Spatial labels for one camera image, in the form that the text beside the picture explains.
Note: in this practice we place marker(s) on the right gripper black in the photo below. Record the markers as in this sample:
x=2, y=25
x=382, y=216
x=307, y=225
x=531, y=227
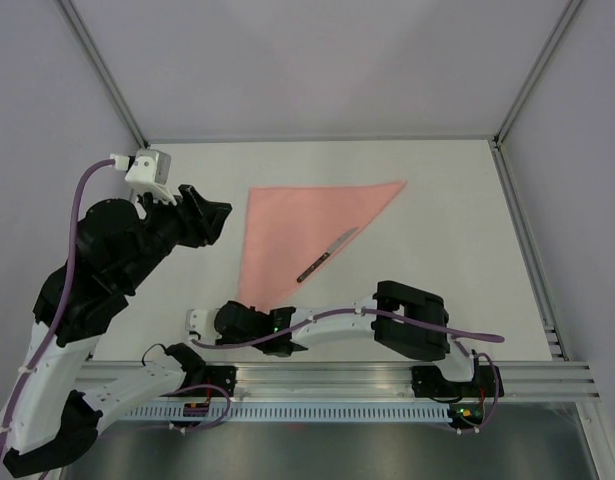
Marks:
x=226, y=340

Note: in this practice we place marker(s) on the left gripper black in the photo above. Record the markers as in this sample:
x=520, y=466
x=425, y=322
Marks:
x=212, y=215

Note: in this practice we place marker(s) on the pink cloth napkin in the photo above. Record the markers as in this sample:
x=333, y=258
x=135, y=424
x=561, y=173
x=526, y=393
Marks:
x=287, y=228

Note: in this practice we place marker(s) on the steel knife black handle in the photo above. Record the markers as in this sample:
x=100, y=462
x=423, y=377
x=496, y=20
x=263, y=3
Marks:
x=326, y=255

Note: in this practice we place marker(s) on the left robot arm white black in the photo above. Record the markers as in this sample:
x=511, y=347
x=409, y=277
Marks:
x=47, y=423

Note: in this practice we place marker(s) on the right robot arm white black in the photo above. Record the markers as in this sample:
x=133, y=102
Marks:
x=410, y=322

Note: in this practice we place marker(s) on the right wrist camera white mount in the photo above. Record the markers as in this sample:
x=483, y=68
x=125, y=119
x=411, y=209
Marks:
x=199, y=325

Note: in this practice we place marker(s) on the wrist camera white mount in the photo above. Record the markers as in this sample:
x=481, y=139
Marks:
x=146, y=172
x=199, y=325

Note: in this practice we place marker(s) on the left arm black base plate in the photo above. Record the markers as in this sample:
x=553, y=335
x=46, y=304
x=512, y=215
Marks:
x=212, y=380

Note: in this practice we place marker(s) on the aluminium mounting rail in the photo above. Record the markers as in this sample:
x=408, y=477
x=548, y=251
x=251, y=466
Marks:
x=384, y=381

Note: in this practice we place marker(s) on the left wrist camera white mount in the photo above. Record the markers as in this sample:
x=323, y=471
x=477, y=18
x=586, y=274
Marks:
x=146, y=172

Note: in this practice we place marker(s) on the white slotted cable duct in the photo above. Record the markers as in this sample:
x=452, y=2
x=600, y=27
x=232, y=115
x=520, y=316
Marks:
x=290, y=412

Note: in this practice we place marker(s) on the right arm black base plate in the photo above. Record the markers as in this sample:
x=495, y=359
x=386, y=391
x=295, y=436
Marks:
x=427, y=382

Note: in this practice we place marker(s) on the left aluminium frame post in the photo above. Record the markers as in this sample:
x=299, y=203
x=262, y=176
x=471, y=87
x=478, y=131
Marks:
x=85, y=40

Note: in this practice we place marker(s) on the aluminium frame post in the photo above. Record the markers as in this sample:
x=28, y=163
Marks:
x=557, y=35
x=85, y=40

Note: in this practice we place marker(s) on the right aluminium frame post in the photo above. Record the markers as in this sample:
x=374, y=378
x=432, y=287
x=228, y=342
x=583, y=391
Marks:
x=557, y=35

